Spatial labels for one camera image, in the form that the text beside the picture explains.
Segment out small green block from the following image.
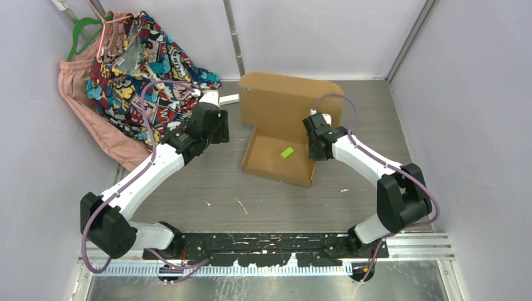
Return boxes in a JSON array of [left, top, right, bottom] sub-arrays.
[[280, 147, 295, 159]]

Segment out brown cardboard box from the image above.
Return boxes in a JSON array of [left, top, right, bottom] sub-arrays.
[[238, 71, 344, 187]]

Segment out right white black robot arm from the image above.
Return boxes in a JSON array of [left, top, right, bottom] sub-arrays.
[[302, 110, 434, 258]]

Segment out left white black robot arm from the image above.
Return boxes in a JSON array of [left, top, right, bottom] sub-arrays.
[[80, 102, 230, 259]]

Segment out white stand with pole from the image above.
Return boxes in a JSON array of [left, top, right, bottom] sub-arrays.
[[218, 0, 247, 106]]

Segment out colourful comic print shorts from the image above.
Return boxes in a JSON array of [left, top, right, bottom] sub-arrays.
[[87, 11, 221, 149]]

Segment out pink shorts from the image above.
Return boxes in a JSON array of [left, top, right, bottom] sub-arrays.
[[57, 11, 167, 173]]

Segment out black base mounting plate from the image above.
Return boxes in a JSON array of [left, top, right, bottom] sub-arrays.
[[142, 233, 389, 281]]

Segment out pink clothes hanger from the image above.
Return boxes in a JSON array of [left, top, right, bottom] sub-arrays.
[[87, 1, 134, 61]]

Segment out green clothes hanger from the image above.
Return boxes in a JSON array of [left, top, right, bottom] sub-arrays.
[[66, 17, 104, 61]]

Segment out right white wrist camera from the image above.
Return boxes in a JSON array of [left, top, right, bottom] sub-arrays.
[[309, 109, 332, 125]]

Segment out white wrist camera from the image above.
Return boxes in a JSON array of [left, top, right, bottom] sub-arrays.
[[191, 89, 220, 107], [309, 109, 332, 125]]

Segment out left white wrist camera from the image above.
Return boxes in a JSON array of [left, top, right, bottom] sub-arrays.
[[191, 89, 220, 107]]

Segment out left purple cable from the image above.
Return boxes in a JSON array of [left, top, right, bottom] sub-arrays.
[[80, 80, 213, 285]]

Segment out aluminium frame rail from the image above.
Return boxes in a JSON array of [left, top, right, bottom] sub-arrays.
[[73, 164, 466, 300]]

